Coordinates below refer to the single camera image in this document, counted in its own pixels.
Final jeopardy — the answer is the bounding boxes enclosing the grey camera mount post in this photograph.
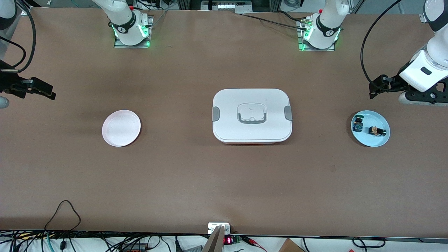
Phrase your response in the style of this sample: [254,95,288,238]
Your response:
[203,223,231,252]

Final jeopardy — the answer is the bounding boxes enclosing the thin black looped cable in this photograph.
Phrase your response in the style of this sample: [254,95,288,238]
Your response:
[44,200,82,231]

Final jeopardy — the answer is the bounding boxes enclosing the short black table cable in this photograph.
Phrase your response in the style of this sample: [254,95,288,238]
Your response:
[276,10,303,23]

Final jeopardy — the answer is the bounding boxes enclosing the pink round plate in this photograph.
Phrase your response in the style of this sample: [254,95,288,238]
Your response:
[102,110,141,147]

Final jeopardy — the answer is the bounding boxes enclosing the black coiled cable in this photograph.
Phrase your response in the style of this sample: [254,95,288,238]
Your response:
[352,237,386,248]

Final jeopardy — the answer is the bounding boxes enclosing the light blue round plate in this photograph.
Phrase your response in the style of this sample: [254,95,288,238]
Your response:
[351,110,391,147]

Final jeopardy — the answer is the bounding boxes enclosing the brown cardboard box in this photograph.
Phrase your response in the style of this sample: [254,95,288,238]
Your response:
[278,238,306,252]

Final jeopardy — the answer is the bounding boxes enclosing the white lunch box grey clips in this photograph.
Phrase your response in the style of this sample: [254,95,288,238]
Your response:
[212,88,293,145]

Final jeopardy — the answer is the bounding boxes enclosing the black left camera bracket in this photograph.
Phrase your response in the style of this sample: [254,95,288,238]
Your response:
[406,79,448,104]

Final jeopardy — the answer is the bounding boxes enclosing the red alligator clip leads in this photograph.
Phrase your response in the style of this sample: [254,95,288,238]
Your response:
[241,235,267,252]

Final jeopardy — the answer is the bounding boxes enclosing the thin grey cable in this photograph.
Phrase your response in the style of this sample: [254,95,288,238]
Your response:
[151,9,169,28]

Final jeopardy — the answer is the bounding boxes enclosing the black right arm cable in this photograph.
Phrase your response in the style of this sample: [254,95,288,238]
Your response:
[0,0,37,73]

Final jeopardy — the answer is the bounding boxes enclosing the aluminium frame with light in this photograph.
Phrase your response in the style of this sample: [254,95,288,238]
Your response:
[201,0,253,12]

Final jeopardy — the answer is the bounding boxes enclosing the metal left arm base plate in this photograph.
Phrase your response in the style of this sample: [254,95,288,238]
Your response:
[297,19,336,52]

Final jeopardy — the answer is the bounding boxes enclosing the black power strip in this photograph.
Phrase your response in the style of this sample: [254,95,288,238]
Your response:
[119,243,148,252]

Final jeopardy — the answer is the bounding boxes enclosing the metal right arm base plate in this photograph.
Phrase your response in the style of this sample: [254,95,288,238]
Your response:
[114,16,154,48]

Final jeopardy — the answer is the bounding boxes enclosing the orange push button switch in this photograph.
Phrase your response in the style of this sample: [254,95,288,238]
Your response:
[367,126,387,138]

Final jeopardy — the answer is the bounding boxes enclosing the long black table cable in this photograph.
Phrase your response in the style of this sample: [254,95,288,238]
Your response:
[236,12,310,30]

